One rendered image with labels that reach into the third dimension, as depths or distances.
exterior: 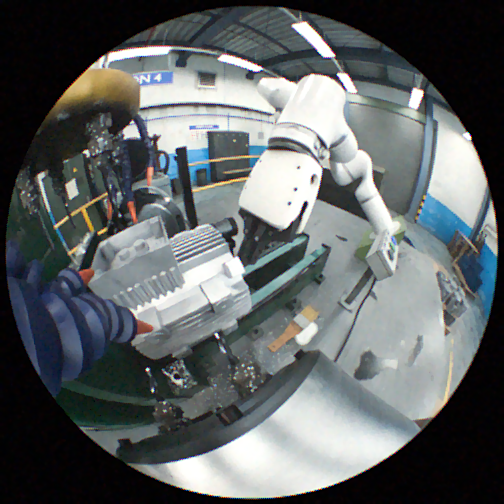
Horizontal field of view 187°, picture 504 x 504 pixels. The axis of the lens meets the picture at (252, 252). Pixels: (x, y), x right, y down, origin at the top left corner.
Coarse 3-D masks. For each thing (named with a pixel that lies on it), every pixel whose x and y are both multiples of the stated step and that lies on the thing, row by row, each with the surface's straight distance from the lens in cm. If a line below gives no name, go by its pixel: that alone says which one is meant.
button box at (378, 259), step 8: (384, 232) 50; (376, 240) 48; (384, 240) 43; (376, 248) 40; (384, 248) 39; (368, 256) 39; (376, 256) 38; (384, 256) 38; (368, 264) 39; (376, 264) 39; (384, 264) 38; (392, 264) 40; (376, 272) 40; (384, 272) 39; (392, 272) 39
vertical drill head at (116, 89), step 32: (96, 64) 23; (64, 96) 15; (96, 96) 15; (128, 96) 17; (64, 128) 17; (96, 128) 16; (32, 160) 21; (64, 160) 30; (96, 160) 16; (32, 192) 20; (64, 192) 27
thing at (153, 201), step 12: (132, 192) 49; (144, 192) 43; (156, 192) 45; (120, 204) 43; (144, 204) 42; (156, 204) 43; (168, 204) 43; (144, 216) 43; (156, 216) 43; (168, 216) 44; (180, 216) 45; (108, 228) 45; (120, 228) 44; (168, 228) 45; (180, 228) 46
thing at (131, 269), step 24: (120, 240) 28; (144, 240) 27; (168, 240) 18; (96, 264) 24; (120, 264) 19; (144, 264) 18; (168, 264) 19; (96, 288) 21; (120, 288) 20; (144, 288) 21; (168, 288) 21
